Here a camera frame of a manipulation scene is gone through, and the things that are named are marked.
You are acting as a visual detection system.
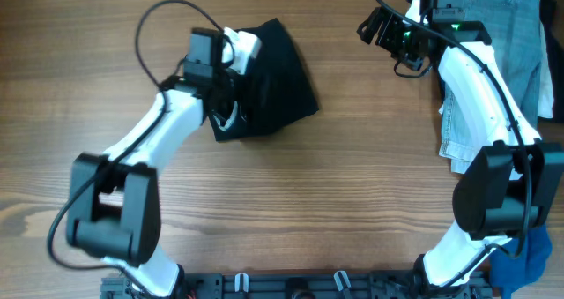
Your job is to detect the light blue denim jeans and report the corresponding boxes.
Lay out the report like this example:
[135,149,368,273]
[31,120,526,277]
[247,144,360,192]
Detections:
[439,0,542,174]

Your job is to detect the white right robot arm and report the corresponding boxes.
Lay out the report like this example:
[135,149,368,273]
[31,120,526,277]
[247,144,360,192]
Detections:
[358,0,563,296]

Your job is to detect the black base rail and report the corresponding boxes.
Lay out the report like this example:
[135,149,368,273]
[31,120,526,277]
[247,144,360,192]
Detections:
[100,271,494,299]

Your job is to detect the black shorts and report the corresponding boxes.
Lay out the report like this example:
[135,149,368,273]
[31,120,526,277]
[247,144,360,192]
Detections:
[209,19,319,142]

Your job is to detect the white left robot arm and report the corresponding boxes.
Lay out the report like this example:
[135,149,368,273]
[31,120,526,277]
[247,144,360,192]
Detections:
[58,27,262,298]

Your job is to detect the blue garment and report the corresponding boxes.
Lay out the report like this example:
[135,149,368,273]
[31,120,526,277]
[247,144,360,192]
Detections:
[489,225,553,299]

